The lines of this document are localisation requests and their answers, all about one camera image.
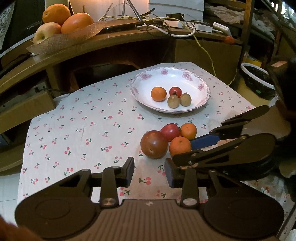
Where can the white floral plate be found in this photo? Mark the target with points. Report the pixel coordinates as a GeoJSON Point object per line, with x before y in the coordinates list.
{"type": "Point", "coordinates": [167, 77]}

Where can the white lace cloth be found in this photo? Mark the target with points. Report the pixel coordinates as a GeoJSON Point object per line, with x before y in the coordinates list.
{"type": "Point", "coordinates": [6, 16]}

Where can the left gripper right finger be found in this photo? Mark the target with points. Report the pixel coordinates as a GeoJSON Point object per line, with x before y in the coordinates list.
{"type": "Point", "coordinates": [185, 178]}

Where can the large orange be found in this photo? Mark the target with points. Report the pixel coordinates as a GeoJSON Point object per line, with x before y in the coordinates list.
{"type": "Point", "coordinates": [76, 22]}
{"type": "Point", "coordinates": [56, 13]}

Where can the large dark red tomato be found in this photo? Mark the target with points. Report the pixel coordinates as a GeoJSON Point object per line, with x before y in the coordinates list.
{"type": "Point", "coordinates": [154, 144]}

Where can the brown kiwi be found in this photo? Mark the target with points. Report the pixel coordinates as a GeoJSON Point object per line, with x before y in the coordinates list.
{"type": "Point", "coordinates": [185, 99]}
{"type": "Point", "coordinates": [173, 101]}

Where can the small orange object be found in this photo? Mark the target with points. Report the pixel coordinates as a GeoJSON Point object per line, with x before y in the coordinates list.
{"type": "Point", "coordinates": [229, 40]}

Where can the glass fruit tray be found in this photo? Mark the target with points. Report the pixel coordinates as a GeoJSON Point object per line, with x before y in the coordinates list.
{"type": "Point", "coordinates": [59, 42]}

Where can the wooden tv cabinet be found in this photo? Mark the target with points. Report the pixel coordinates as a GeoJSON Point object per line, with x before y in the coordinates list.
{"type": "Point", "coordinates": [28, 89]}

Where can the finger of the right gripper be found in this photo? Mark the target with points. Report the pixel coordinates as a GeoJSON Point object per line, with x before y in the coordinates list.
{"type": "Point", "coordinates": [222, 157]}
{"type": "Point", "coordinates": [230, 128]}

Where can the red tomato back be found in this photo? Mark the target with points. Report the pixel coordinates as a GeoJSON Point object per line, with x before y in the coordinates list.
{"type": "Point", "coordinates": [170, 131]}

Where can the orange tangerine front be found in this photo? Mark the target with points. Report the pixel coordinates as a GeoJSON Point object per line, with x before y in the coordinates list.
{"type": "Point", "coordinates": [158, 94]}

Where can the yellow trash bin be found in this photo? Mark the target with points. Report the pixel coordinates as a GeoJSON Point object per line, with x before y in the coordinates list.
{"type": "Point", "coordinates": [254, 84]}

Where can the large orange front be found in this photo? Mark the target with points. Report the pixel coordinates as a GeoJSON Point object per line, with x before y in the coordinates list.
{"type": "Point", "coordinates": [76, 22]}

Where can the white power strip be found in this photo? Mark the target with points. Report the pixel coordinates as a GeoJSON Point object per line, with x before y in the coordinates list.
{"type": "Point", "coordinates": [191, 25]}

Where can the large orange top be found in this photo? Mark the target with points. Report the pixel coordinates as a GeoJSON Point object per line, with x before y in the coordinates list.
{"type": "Point", "coordinates": [56, 13]}

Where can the white adapter box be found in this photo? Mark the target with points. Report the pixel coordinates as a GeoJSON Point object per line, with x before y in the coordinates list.
{"type": "Point", "coordinates": [225, 30]}

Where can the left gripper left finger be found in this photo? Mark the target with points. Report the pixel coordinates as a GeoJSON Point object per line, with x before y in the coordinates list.
{"type": "Point", "coordinates": [113, 178]}

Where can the small red tomato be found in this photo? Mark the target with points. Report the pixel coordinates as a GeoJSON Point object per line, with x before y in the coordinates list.
{"type": "Point", "coordinates": [175, 91]}

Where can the orange tangerine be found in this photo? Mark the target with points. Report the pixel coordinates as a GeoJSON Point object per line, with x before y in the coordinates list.
{"type": "Point", "coordinates": [189, 131]}
{"type": "Point", "coordinates": [179, 145]}
{"type": "Point", "coordinates": [158, 94]}

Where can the pale apple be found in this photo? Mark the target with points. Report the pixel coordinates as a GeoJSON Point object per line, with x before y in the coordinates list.
{"type": "Point", "coordinates": [45, 31]}

